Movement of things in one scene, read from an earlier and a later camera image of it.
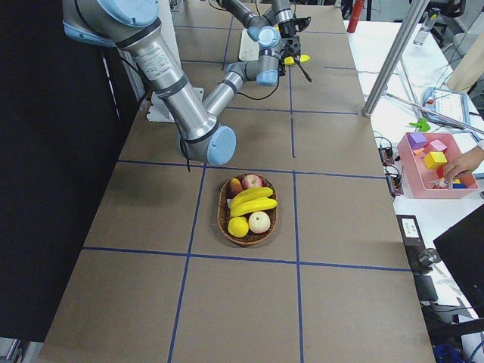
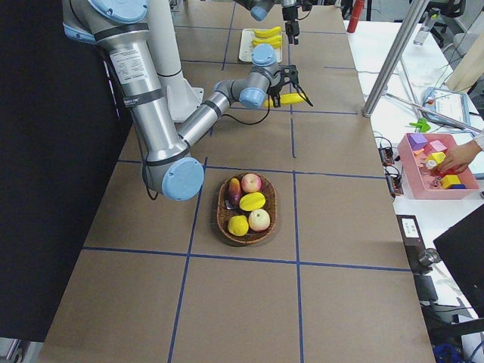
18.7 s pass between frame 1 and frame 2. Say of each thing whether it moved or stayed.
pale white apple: stayed
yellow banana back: moved
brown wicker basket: stayed
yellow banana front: moved
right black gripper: moved
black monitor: stayed
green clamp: stayed
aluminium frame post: stayed
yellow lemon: stayed
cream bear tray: stayed
